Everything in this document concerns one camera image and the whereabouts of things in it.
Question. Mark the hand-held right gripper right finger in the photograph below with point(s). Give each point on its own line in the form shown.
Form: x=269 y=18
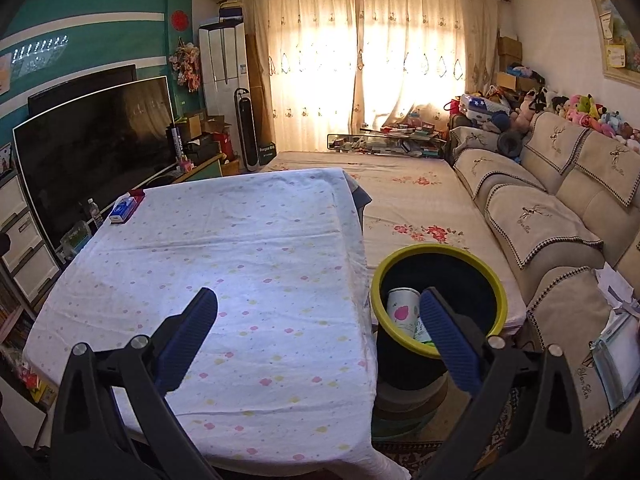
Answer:
x=447 y=340

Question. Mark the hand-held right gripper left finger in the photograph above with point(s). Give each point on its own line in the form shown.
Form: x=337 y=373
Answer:
x=185 y=345

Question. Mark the white paper cup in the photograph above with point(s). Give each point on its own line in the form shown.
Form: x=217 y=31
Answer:
x=402 y=310

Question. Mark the yellow rimmed dark bin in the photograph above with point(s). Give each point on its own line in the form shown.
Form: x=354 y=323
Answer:
x=450 y=270

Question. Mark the white floral tablecloth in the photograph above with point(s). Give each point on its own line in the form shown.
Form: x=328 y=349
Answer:
x=250 y=285

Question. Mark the patterned rug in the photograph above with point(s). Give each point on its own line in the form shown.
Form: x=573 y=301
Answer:
x=400 y=457

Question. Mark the beige floral bed sheet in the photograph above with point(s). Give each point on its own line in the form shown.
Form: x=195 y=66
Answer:
x=415 y=195

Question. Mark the blue tissue pack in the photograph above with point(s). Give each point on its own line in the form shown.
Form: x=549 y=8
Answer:
x=122 y=210

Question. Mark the clear green plastic container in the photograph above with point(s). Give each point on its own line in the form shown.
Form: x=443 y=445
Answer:
x=75 y=239

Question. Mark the clear water bottle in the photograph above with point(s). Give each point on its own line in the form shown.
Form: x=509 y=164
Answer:
x=95 y=217

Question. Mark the small red box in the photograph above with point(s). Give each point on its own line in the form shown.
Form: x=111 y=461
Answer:
x=136 y=194

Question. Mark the clear plastic document bag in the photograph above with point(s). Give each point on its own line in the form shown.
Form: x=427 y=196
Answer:
x=615 y=360

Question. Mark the dark blue under cloth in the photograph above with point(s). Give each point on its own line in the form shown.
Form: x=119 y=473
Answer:
x=362 y=192

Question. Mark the white papers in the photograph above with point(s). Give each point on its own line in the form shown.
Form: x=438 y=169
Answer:
x=612 y=285

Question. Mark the white drawer cabinet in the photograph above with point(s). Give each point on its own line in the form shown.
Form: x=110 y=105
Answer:
x=20 y=240

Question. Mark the beige sofa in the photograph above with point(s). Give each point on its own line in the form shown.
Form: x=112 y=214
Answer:
x=585 y=195

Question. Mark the cluttered glass table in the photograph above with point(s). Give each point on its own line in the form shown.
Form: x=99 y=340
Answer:
x=385 y=142

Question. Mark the curved black television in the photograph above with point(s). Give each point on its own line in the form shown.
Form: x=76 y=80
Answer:
x=90 y=160

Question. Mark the open cardboard boxes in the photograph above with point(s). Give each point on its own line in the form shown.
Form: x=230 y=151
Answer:
x=210 y=130

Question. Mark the black white tower fan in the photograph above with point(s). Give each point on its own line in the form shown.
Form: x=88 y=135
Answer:
x=248 y=130

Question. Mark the blue white star bag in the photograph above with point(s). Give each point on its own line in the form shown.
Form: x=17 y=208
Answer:
x=477 y=106

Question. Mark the pile of plush toys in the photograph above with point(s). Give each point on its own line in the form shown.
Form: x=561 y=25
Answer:
x=580 y=107

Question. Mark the artificial flower decoration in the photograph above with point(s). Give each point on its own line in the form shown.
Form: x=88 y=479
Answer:
x=186 y=67

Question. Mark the flat black television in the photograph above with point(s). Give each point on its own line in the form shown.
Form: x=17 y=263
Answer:
x=75 y=87

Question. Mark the white standing air conditioner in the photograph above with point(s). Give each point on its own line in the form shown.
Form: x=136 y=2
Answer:
x=225 y=65

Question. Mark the stacked cardboard boxes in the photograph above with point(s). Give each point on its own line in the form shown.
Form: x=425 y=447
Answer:
x=507 y=50

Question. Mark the cream curtains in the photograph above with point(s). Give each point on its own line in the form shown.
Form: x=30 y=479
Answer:
x=310 y=60

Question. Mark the blue storage box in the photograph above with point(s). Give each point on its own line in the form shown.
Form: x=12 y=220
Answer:
x=231 y=13

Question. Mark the red round wall decoration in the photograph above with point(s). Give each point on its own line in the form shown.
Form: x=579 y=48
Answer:
x=180 y=20

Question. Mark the framed wall picture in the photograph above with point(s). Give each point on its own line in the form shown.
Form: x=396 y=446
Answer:
x=612 y=35

